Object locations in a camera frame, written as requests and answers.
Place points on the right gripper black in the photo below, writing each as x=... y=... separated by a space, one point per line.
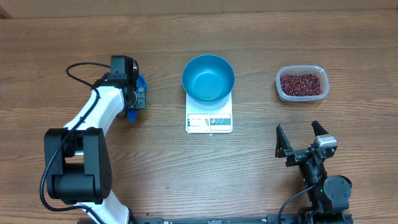
x=282 y=150

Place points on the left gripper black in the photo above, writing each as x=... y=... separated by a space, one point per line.
x=142 y=101

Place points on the blue plastic measuring scoop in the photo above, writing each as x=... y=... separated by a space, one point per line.
x=131 y=113

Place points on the white digital kitchen scale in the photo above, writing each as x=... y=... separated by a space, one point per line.
x=209 y=119

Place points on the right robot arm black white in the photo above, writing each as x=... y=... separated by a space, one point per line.
x=328 y=195

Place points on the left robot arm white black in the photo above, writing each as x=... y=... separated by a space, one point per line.
x=78 y=173

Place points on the teal blue bowl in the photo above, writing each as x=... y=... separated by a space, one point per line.
x=208 y=79

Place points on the red beans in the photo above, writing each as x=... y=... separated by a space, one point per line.
x=300 y=85

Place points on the clear plastic container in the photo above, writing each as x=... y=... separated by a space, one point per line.
x=303 y=69

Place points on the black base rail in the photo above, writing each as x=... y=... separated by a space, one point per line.
x=270 y=219

